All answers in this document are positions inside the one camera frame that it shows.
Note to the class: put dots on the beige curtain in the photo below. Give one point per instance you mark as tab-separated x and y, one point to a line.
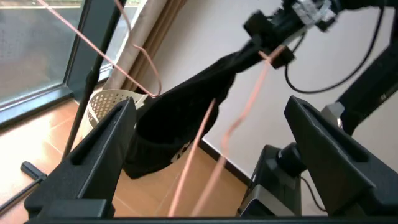
143	40

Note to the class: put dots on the pink clothes hanger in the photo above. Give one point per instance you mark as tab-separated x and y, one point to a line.
239	119
93	46

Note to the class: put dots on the black clothes rack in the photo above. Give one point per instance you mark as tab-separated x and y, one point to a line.
93	74

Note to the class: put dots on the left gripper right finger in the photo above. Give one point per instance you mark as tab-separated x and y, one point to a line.
339	168

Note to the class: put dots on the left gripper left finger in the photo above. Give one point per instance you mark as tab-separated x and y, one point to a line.
93	168

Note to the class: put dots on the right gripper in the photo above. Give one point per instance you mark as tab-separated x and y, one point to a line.
276	28

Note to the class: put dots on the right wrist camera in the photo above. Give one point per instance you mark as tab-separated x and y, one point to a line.
314	12

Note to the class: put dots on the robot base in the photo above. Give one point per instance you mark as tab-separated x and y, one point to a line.
273	186

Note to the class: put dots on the white laundry basket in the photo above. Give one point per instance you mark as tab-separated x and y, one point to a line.
102	104

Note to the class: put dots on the window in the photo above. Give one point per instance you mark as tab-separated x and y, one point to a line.
31	46

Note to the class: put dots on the black shorts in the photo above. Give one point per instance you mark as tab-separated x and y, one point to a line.
174	118

